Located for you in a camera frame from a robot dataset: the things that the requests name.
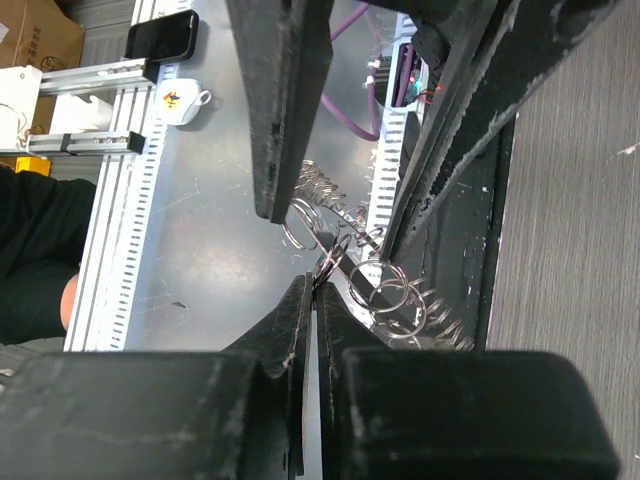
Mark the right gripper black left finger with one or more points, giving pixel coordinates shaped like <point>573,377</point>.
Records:
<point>232,414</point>

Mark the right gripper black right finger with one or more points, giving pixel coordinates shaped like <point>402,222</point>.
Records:
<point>405,414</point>

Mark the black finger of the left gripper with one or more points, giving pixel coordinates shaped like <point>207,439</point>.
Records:
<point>503,52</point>
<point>284,52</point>

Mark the black phone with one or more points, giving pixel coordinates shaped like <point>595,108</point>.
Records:
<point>167,39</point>

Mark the white teacup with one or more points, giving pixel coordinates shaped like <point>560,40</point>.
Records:
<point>180,100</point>

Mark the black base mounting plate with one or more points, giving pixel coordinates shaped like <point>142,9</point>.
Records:
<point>457,258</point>

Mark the brown cardboard box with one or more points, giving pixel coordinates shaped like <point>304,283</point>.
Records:
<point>39,34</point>

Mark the person in black clothes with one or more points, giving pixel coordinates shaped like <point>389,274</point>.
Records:
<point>44,225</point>

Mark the aluminium frame rail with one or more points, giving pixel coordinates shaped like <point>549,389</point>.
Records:
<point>57,113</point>

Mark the slotted grey cable duct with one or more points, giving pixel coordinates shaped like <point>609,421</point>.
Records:
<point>120,297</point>

